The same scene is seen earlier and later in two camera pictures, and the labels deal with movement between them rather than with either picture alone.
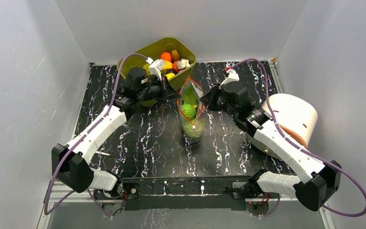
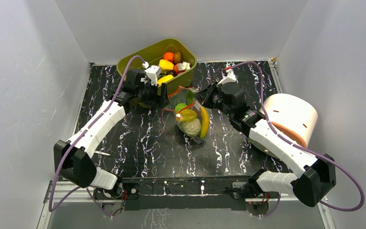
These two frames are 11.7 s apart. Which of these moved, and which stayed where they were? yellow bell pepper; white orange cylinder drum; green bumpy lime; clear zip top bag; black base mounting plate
Moved: green bumpy lime; clear zip top bag
Stayed: yellow bell pepper; black base mounting plate; white orange cylinder drum
